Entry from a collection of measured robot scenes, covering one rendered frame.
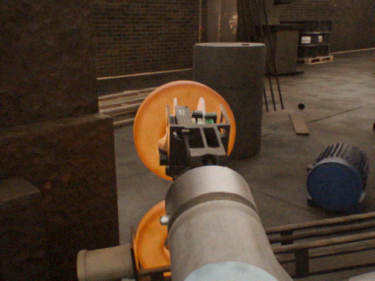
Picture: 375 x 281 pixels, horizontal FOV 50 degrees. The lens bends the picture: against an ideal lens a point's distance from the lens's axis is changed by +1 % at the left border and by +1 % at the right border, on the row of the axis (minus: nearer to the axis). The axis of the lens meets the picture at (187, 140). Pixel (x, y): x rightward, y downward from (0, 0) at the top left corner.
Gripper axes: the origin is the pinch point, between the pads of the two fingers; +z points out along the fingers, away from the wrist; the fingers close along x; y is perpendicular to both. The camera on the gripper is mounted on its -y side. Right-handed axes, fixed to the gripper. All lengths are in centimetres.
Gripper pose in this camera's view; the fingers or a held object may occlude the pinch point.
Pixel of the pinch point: (184, 120)
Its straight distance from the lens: 60.6
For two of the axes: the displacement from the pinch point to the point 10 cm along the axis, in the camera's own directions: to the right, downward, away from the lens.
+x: -9.9, 0.3, -1.2
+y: 0.4, -8.4, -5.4
